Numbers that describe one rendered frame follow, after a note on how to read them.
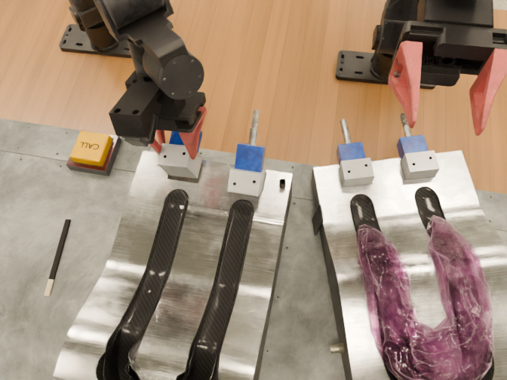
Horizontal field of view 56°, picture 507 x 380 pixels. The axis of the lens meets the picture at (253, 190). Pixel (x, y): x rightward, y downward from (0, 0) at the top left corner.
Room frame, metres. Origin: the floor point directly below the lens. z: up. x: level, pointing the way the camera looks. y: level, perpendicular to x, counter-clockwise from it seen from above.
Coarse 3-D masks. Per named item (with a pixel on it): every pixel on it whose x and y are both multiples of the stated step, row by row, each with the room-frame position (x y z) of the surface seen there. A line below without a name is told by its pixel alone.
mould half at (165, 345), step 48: (144, 192) 0.35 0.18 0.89; (192, 192) 0.34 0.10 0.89; (288, 192) 0.32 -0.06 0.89; (144, 240) 0.27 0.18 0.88; (192, 240) 0.26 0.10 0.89; (96, 288) 0.20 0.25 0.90; (192, 288) 0.18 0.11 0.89; (240, 288) 0.18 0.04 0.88; (96, 336) 0.12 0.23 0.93; (144, 336) 0.12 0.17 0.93; (192, 336) 0.11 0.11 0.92; (240, 336) 0.10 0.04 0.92
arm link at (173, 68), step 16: (96, 0) 0.45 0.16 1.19; (144, 16) 0.47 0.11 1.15; (160, 16) 0.46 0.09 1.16; (112, 32) 0.44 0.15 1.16; (128, 32) 0.44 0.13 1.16; (144, 32) 0.43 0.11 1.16; (160, 32) 0.42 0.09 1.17; (144, 48) 0.42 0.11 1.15; (160, 48) 0.38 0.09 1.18; (176, 48) 0.39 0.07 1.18; (144, 64) 0.40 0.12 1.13; (160, 64) 0.37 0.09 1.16; (176, 64) 0.38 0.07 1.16; (192, 64) 0.38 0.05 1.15; (160, 80) 0.36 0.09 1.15; (176, 80) 0.37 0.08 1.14; (192, 80) 0.37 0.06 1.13; (176, 96) 0.36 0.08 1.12
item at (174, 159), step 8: (176, 136) 0.42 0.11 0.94; (200, 136) 0.42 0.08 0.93; (168, 144) 0.40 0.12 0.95; (176, 144) 0.40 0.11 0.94; (160, 152) 0.39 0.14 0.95; (168, 152) 0.38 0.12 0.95; (176, 152) 0.38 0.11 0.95; (184, 152) 0.38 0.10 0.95; (160, 160) 0.37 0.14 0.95; (168, 160) 0.37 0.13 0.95; (176, 160) 0.37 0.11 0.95; (184, 160) 0.37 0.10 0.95; (192, 160) 0.37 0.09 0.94; (200, 160) 0.39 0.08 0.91; (168, 168) 0.37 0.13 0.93; (176, 168) 0.36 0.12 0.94; (184, 168) 0.36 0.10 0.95; (192, 168) 0.36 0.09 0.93; (184, 176) 0.37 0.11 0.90; (192, 176) 0.36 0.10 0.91
